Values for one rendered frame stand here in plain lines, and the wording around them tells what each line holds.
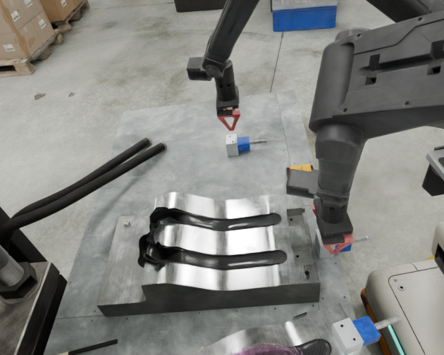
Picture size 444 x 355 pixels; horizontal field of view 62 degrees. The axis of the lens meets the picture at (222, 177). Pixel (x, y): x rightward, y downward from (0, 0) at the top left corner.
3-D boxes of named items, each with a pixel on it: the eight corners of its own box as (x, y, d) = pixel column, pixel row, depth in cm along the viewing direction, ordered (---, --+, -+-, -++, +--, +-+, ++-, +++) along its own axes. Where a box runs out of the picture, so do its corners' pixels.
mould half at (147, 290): (301, 213, 101) (301, 178, 92) (318, 302, 82) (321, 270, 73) (125, 229, 106) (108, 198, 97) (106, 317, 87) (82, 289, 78)
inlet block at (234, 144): (266, 142, 124) (265, 129, 121) (267, 152, 121) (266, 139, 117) (227, 147, 126) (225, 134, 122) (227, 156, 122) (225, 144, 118)
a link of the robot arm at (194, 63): (216, 69, 93) (223, 39, 95) (175, 67, 97) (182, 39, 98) (228, 91, 104) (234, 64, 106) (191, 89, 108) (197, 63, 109)
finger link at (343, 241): (321, 263, 85) (323, 239, 78) (313, 238, 90) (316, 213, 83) (351, 260, 84) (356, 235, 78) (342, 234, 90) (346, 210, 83)
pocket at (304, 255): (311, 253, 86) (312, 244, 83) (316, 272, 82) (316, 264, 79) (292, 254, 86) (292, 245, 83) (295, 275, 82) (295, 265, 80)
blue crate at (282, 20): (335, 12, 382) (336, -11, 366) (335, 29, 354) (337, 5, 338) (276, 15, 397) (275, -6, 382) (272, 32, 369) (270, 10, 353)
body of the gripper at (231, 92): (217, 112, 107) (213, 90, 101) (217, 93, 114) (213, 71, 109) (239, 109, 106) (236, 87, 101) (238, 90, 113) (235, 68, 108)
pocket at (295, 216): (304, 217, 93) (304, 207, 91) (308, 234, 89) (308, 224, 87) (286, 218, 94) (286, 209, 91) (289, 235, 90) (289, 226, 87)
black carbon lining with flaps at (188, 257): (280, 216, 92) (278, 190, 86) (288, 272, 81) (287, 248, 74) (146, 228, 96) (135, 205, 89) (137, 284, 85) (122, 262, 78)
